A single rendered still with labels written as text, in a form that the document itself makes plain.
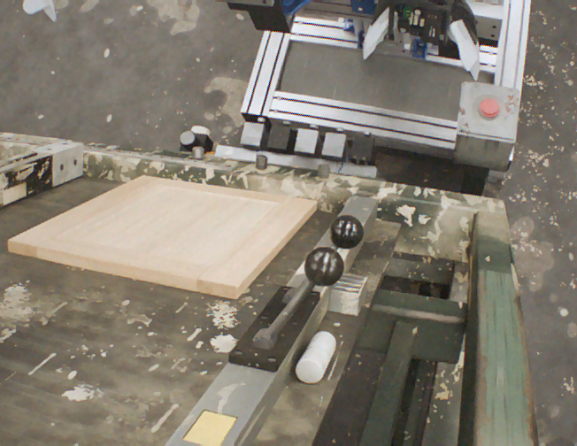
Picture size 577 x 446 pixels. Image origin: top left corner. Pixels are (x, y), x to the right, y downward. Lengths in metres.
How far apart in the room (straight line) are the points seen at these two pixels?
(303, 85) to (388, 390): 1.51
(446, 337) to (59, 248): 0.59
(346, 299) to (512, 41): 1.51
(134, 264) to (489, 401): 0.54
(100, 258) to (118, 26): 1.91
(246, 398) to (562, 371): 1.70
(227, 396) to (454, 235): 0.81
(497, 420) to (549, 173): 1.78
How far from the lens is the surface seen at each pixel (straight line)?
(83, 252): 1.03
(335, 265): 0.65
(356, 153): 1.54
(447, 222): 1.36
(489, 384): 0.69
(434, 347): 1.07
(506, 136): 1.38
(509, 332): 0.82
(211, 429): 0.59
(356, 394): 2.20
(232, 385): 0.65
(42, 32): 3.01
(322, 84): 2.23
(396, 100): 2.19
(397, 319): 1.06
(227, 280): 0.95
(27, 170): 1.37
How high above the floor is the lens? 2.20
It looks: 72 degrees down
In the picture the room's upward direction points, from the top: 34 degrees counter-clockwise
